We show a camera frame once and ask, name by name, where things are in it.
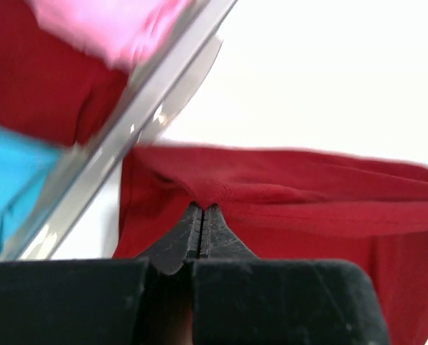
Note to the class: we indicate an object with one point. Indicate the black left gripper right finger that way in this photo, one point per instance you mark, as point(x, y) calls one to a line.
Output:
point(240, 299)

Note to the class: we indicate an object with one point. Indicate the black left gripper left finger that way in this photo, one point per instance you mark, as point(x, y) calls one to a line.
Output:
point(145, 300)

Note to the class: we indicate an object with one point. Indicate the clear plastic storage bin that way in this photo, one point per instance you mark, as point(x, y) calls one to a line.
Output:
point(77, 214)

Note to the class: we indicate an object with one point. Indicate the rolled cyan t shirt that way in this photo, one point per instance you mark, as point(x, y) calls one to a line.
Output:
point(25, 164)

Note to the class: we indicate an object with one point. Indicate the rolled dark red t shirt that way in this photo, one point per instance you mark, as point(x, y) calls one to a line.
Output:
point(48, 90)

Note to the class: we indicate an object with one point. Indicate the rolled pink t shirt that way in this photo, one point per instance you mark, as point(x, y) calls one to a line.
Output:
point(124, 34)

